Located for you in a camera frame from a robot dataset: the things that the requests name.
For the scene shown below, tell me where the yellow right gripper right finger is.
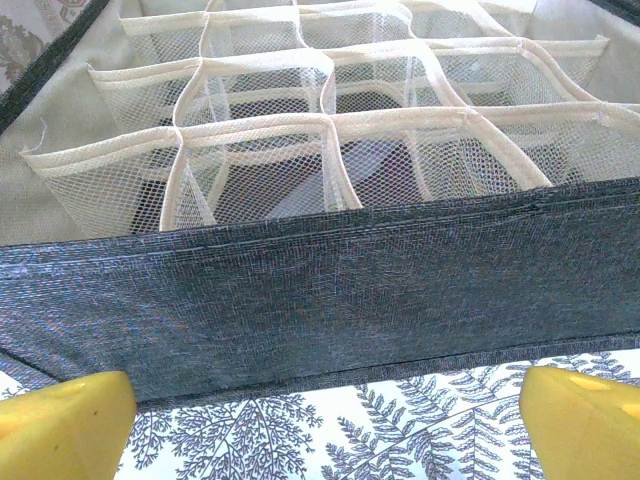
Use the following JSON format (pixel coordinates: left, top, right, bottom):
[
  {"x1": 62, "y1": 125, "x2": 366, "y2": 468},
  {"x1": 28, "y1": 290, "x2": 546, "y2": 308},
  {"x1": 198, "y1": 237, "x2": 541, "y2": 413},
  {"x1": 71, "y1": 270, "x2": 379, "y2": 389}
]
[{"x1": 518, "y1": 366, "x2": 640, "y2": 480}]

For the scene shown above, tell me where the grey fabric organizer box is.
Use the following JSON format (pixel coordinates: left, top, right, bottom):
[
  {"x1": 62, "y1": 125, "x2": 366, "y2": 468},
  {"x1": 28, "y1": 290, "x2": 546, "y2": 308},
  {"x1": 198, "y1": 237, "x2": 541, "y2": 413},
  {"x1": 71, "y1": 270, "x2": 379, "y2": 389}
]
[{"x1": 0, "y1": 0, "x2": 640, "y2": 404}]

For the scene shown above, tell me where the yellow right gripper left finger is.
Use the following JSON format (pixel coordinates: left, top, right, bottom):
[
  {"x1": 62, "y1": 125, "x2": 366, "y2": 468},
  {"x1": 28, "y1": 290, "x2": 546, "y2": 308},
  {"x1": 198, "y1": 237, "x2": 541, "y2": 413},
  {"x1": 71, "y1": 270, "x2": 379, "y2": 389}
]
[{"x1": 0, "y1": 370, "x2": 139, "y2": 480}]

